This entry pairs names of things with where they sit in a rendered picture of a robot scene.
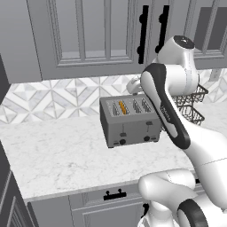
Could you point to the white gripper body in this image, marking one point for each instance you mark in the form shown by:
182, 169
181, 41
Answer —
134, 85

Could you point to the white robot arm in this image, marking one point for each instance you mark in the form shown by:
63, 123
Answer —
207, 153

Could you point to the orange bread slice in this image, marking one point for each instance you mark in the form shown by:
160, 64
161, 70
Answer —
122, 108

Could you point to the black toaster lever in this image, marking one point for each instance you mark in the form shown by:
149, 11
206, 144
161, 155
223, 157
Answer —
123, 134
149, 123

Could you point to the grey four-slot toaster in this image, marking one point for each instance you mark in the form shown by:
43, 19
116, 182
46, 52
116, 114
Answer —
130, 127

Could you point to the grey drawer front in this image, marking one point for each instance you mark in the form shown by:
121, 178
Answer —
88, 196

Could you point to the grey base cupboard door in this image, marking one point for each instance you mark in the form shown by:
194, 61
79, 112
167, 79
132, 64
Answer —
109, 215

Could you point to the dark grey tall cupboard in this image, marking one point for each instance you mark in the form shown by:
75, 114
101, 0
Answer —
11, 201

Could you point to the wide grey wall cupboard door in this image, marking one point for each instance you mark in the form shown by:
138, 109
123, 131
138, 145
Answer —
88, 35

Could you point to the narrow grey wall cupboard door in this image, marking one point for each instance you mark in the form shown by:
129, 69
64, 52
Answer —
170, 20

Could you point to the grey wall socket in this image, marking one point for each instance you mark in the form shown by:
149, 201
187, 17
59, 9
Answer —
215, 74

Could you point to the grey glazed wall cupboard door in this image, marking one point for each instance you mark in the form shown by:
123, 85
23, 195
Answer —
212, 29

